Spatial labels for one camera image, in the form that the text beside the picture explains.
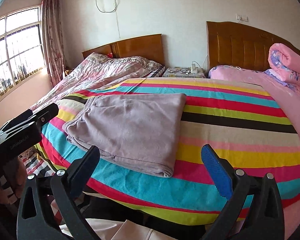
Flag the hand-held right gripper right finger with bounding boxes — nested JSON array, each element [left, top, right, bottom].
[[201, 144, 285, 240]]

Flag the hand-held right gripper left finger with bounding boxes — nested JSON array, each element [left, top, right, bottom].
[[16, 146, 100, 240]]

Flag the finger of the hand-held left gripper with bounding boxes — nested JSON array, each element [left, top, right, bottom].
[[1, 109, 37, 130], [34, 103, 59, 128]]

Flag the lilac pants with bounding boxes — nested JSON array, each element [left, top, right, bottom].
[[62, 93, 187, 178]]

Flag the person's left forearm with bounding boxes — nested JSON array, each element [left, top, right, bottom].
[[0, 155, 24, 205]]

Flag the striped blanket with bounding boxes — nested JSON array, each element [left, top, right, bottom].
[[30, 77, 300, 227]]

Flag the checkered cloth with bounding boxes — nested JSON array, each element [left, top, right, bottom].
[[21, 150, 59, 178]]

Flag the barred window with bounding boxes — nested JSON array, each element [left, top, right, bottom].
[[0, 4, 47, 108]]

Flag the red patterned curtain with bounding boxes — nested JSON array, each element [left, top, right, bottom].
[[41, 0, 67, 88]]

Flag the nightstand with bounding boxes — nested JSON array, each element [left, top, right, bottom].
[[162, 67, 207, 78]]

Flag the low wooden headboard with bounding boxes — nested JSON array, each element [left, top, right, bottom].
[[81, 34, 165, 67]]

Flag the checkered pillow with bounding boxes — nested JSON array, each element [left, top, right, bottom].
[[145, 65, 165, 78]]

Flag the tall wooden headboard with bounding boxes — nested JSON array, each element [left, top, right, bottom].
[[206, 21, 300, 72]]

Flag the folded pink floral quilt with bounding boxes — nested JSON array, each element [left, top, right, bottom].
[[264, 43, 300, 90]]

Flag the air conditioner power cable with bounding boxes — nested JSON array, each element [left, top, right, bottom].
[[94, 0, 120, 38]]

